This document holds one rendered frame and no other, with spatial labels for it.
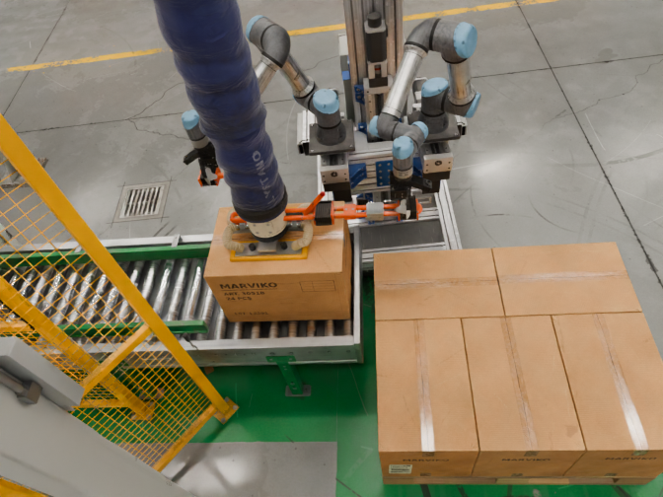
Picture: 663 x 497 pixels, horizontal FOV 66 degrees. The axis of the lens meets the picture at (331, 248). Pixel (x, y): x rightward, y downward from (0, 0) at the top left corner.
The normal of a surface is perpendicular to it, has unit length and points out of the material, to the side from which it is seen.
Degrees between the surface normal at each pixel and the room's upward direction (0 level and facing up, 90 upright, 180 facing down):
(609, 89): 0
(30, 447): 90
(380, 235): 0
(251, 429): 0
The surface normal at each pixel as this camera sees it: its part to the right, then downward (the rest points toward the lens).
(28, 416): 0.99, -0.05
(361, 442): -0.12, -0.61
